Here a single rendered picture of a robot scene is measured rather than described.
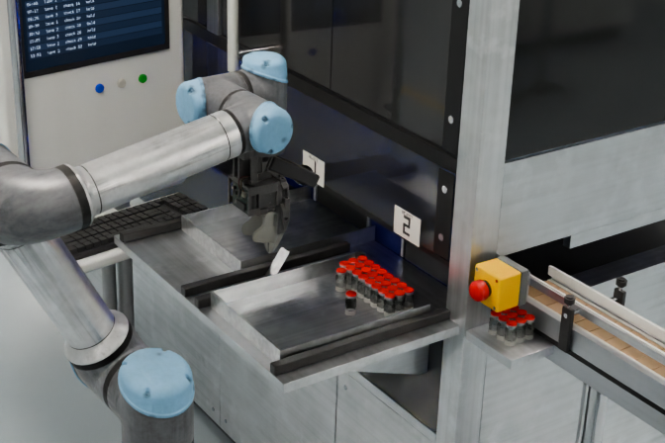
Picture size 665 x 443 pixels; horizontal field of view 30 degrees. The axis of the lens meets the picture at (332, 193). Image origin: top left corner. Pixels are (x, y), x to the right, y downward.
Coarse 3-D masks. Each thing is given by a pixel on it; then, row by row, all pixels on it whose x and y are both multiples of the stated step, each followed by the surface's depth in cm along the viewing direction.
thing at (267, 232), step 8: (264, 216) 214; (272, 216) 215; (264, 224) 215; (272, 224) 216; (256, 232) 215; (264, 232) 216; (272, 232) 216; (256, 240) 215; (264, 240) 216; (272, 240) 217; (280, 240) 218; (272, 248) 219
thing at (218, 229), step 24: (192, 216) 274; (216, 216) 278; (240, 216) 282; (312, 216) 283; (336, 216) 283; (216, 240) 270; (240, 240) 270; (288, 240) 271; (312, 240) 271; (336, 240) 267; (360, 240) 271; (240, 264) 254
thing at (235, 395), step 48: (96, 288) 401; (144, 288) 367; (624, 288) 263; (144, 336) 375; (192, 336) 346; (240, 384) 326; (336, 384) 284; (528, 384) 256; (576, 384) 265; (240, 432) 332; (288, 432) 309; (336, 432) 288; (384, 432) 271; (432, 432) 255; (480, 432) 252; (528, 432) 262; (576, 432) 271; (624, 432) 282
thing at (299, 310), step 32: (352, 256) 259; (224, 288) 243; (256, 288) 247; (288, 288) 251; (320, 288) 251; (256, 320) 238; (288, 320) 239; (320, 320) 239; (352, 320) 239; (384, 320) 234; (288, 352) 223
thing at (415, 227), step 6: (396, 210) 249; (402, 210) 247; (396, 216) 250; (402, 216) 248; (408, 216) 246; (414, 216) 244; (396, 222) 250; (402, 222) 248; (408, 222) 247; (414, 222) 245; (420, 222) 243; (396, 228) 250; (402, 228) 249; (408, 228) 247; (414, 228) 245; (420, 228) 244; (402, 234) 249; (414, 234) 246; (414, 240) 246
